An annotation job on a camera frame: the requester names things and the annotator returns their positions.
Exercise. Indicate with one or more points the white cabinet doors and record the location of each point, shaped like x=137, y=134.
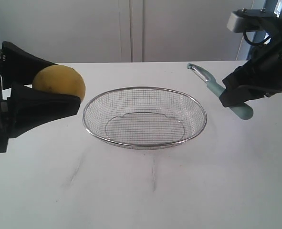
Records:
x=122, y=30

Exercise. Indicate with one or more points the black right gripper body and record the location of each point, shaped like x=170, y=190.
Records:
x=266, y=59

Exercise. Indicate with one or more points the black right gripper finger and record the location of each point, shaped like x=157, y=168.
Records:
x=239, y=78
x=237, y=94

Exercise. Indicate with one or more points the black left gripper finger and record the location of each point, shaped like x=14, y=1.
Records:
x=30, y=108
x=20, y=66

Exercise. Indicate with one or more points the yellow lemon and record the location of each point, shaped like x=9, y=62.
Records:
x=60, y=79

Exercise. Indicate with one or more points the oval wire mesh basket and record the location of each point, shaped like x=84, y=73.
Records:
x=144, y=118

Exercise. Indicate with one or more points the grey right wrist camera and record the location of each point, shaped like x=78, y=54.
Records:
x=248, y=20

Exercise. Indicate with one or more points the teal handled peeler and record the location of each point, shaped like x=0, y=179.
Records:
x=243, y=111

